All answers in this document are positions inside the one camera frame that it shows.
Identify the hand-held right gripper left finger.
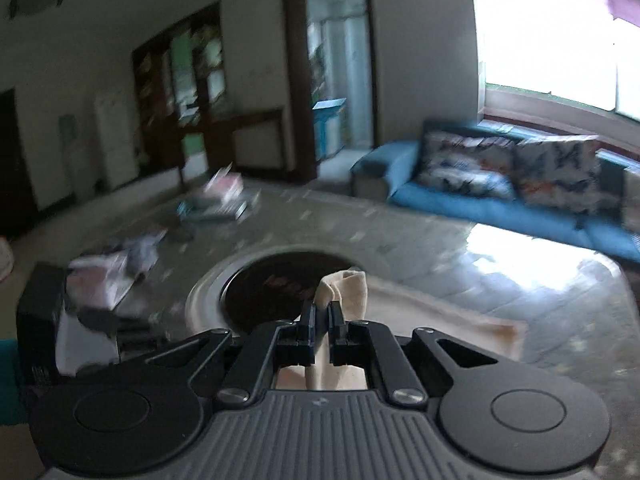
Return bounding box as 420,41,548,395
145,300,321,407

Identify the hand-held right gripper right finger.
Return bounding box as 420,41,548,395
327,301,498,407

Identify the cream knit garment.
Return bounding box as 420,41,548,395
272,269,528,391

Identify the round black induction cooker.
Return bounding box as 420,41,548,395
185,247,381,336

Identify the stack of books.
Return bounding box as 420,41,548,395
177,162,261,223

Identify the blue corner sofa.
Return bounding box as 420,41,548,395
350,119,640,263

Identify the grey-blue cloth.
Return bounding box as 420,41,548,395
100,230,168,281

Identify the dark wooden side cabinet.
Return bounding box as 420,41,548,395
232,107,286,171

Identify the light blue cabinet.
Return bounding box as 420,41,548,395
312,97,347,158

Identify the slumped butterfly print pillow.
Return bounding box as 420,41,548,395
416,131,518,202

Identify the dark wooden display cabinet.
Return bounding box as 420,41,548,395
131,1,236,171

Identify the upright butterfly print pillow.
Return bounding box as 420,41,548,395
515,136,603,213

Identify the white standing air conditioner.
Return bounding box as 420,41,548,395
94,87,138,188

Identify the black box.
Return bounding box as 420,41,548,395
15,262,121,391

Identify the pale tall appliance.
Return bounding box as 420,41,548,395
57,112,93,201

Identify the teal object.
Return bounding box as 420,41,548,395
0,340,28,426

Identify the grey plain pillow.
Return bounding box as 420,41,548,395
622,170,640,233

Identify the dark brown door frame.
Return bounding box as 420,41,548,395
281,0,378,183

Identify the window with dark frame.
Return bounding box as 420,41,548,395
472,0,640,123

